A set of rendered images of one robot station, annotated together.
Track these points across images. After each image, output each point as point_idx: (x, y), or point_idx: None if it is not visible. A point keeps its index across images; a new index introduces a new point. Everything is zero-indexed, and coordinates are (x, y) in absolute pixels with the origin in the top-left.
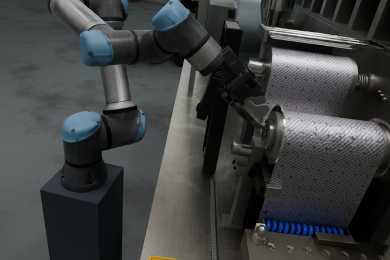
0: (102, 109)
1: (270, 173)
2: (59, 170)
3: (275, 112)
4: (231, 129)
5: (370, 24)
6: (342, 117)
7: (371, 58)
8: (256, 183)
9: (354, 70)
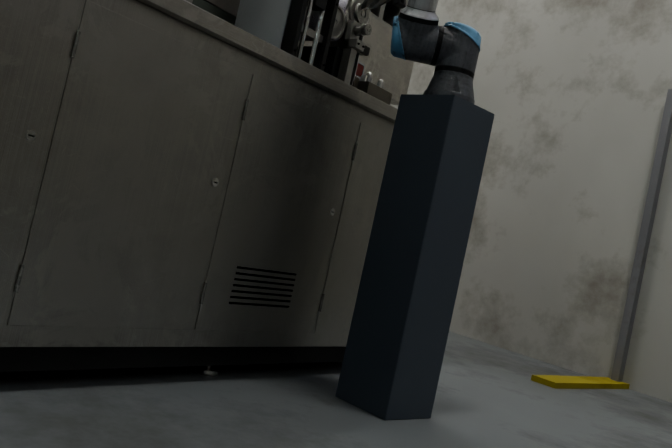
0: (438, 19)
1: None
2: (473, 104)
3: None
4: None
5: None
6: (232, 1)
7: None
8: (365, 49)
9: None
